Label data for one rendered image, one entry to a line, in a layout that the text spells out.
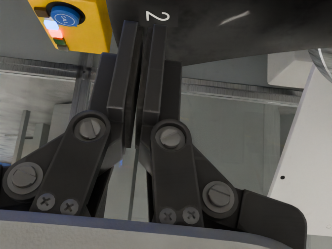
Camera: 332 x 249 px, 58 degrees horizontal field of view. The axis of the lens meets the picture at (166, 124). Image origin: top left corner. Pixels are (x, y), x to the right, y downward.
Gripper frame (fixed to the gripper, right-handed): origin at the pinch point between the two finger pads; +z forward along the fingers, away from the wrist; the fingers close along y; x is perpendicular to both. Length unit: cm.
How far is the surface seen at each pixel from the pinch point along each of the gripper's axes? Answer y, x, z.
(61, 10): -13.3, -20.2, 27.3
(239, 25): 6.1, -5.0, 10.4
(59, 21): -14.3, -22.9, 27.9
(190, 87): 12, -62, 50
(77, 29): -12.5, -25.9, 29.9
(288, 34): 10.0, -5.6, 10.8
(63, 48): -15.9, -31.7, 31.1
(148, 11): -0.3, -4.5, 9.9
